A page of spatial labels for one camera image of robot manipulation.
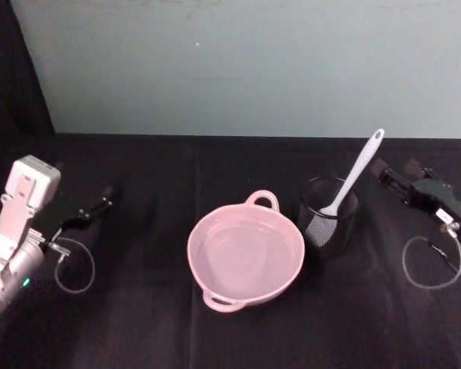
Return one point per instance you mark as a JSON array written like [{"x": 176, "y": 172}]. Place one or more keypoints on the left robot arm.
[{"x": 13, "y": 227}]

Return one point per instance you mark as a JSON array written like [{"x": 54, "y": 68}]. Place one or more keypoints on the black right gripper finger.
[
  {"x": 393, "y": 184},
  {"x": 420, "y": 171}
]

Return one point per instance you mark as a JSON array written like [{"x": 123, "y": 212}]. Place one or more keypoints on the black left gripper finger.
[{"x": 86, "y": 213}]

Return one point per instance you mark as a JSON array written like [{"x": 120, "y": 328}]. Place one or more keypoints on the black curtain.
[{"x": 7, "y": 77}]

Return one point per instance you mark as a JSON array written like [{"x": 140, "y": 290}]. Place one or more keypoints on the pale wall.
[{"x": 234, "y": 65}]

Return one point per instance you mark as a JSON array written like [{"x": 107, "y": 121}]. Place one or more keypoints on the black table cloth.
[{"x": 230, "y": 338}]

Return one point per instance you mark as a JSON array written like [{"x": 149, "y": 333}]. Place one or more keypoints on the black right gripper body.
[{"x": 443, "y": 200}]

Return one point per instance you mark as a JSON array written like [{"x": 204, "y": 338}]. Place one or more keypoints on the white silicone spoon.
[{"x": 355, "y": 169}]

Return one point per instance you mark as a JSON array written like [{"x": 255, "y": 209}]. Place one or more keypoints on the black mesh cup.
[{"x": 332, "y": 238}]

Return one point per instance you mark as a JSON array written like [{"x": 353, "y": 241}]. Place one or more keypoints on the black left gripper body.
[{"x": 48, "y": 225}]

